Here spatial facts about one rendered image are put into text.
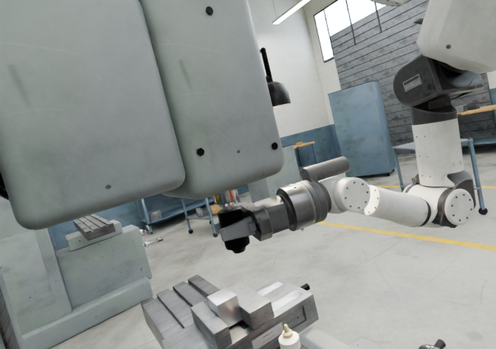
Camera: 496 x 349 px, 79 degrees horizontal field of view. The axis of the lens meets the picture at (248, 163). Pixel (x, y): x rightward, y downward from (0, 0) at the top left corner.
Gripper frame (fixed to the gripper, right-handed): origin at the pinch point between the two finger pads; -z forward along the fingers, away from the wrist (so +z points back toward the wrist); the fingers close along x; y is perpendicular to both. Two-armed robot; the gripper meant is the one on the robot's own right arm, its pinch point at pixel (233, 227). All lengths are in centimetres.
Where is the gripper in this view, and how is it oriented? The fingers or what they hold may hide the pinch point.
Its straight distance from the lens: 57.3
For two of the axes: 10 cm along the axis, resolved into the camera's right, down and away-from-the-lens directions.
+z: 9.3, -2.5, 2.8
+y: 2.4, 9.7, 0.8
